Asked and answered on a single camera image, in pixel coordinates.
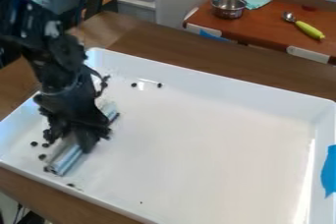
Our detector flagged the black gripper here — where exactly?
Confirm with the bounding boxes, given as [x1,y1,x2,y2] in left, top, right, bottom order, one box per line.
[32,70,113,154]

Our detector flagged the grey-blue sweeping tool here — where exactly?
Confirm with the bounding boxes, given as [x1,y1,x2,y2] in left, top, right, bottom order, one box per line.
[43,98,123,177]

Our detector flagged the white tray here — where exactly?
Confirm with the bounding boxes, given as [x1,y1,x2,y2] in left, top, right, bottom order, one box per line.
[0,46,336,224]

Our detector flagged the silver pot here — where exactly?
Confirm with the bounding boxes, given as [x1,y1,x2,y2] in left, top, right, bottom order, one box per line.
[209,0,250,20]

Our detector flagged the wooden side table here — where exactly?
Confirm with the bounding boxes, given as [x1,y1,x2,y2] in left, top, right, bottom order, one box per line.
[181,0,336,66]

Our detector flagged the light blue cloth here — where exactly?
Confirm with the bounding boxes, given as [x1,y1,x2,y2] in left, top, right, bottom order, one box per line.
[229,0,273,11]

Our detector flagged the blue tape strip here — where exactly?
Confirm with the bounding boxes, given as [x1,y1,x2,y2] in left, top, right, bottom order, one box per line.
[318,144,336,198]

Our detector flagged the spoon with yellow-green handle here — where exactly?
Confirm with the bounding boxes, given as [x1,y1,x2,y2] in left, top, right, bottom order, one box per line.
[280,11,327,41]

